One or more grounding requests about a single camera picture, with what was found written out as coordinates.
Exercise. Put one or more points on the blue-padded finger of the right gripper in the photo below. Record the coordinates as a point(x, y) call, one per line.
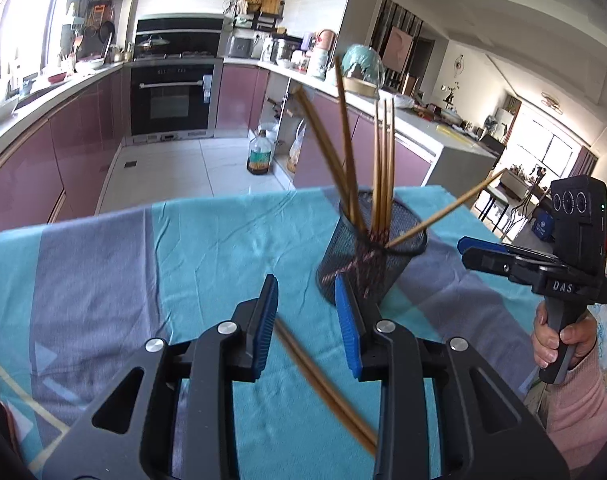
point(467, 242)

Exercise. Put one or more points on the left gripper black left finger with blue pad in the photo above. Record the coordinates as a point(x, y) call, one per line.
point(169, 413)

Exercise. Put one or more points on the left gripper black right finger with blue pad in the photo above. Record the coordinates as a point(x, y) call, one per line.
point(445, 413)

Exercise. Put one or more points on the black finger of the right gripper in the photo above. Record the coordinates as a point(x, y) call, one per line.
point(504, 264)

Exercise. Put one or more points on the bamboo chopstick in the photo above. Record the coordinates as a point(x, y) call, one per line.
point(376, 174)
point(384, 169)
point(330, 155)
point(439, 215)
point(328, 389)
point(321, 399)
point(351, 177)
point(390, 160)

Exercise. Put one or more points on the pink sleeved forearm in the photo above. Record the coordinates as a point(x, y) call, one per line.
point(577, 413)

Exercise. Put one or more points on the person's right hand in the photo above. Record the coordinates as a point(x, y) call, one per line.
point(581, 335)

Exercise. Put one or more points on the black mesh utensil cup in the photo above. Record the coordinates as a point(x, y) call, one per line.
point(372, 268)

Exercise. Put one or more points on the teal mesh food cover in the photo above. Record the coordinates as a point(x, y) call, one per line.
point(363, 63)

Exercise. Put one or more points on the plastic oil bottle on floor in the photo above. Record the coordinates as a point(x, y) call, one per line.
point(259, 154)

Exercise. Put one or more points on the pink electric kettle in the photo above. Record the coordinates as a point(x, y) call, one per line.
point(324, 42)

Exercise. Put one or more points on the pink lower cabinets left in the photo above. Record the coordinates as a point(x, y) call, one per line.
point(56, 165)

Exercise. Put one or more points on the pink cabinets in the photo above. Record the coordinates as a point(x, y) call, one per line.
point(251, 94)
point(56, 165)

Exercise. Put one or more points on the pink lower cabinets right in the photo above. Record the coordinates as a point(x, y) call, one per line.
point(251, 94)

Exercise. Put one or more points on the black built-in oven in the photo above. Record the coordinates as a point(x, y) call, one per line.
point(174, 98)

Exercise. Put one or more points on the white bowl on counter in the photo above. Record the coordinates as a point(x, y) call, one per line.
point(7, 108)

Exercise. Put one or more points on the black range hood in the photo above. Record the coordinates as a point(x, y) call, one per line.
point(181, 35)

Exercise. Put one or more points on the black camera box three lenses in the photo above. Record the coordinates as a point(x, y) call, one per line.
point(580, 223)

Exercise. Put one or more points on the black wall shelf rack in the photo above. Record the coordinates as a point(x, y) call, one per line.
point(260, 15)

